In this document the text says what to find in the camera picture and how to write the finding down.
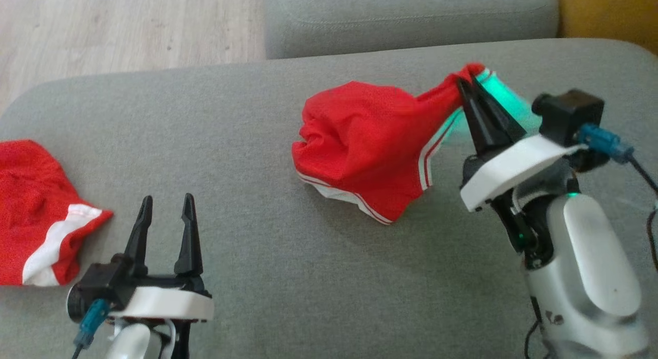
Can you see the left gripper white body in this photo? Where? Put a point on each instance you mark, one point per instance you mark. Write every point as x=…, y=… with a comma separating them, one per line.
x=164, y=303

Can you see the grey fabric sofa seat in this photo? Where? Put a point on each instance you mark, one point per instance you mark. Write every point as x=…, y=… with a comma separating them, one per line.
x=267, y=143

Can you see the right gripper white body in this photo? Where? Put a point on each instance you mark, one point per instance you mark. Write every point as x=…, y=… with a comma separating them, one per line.
x=514, y=166

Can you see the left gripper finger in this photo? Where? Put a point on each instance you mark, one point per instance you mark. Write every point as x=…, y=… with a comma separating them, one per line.
x=189, y=240
x=138, y=240

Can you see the red jersey with white trim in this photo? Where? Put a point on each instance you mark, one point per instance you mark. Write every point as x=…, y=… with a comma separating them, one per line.
x=365, y=143

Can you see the red shorts with white stripe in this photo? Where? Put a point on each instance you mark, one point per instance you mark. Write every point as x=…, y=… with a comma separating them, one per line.
x=31, y=204

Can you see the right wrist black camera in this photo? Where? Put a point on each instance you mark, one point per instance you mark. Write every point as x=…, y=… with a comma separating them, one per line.
x=570, y=114

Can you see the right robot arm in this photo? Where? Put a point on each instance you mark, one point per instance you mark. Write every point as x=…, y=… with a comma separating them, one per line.
x=586, y=266

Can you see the yellow object beside sofa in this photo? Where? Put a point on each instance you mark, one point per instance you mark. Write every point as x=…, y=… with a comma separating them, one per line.
x=611, y=12

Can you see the grey sofa back cushion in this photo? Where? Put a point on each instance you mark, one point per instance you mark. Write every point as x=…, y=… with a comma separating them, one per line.
x=411, y=19

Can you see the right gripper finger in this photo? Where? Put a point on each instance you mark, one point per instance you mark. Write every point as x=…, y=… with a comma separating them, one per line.
x=475, y=122
x=501, y=125

